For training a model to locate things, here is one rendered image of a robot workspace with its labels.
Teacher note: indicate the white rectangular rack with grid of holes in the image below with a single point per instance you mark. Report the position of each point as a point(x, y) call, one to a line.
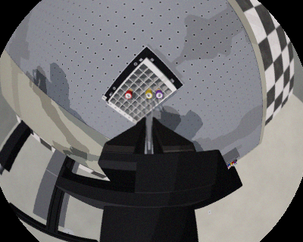
point(145, 76)

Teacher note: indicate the yellow-capped vial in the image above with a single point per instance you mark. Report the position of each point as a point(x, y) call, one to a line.
point(148, 93)

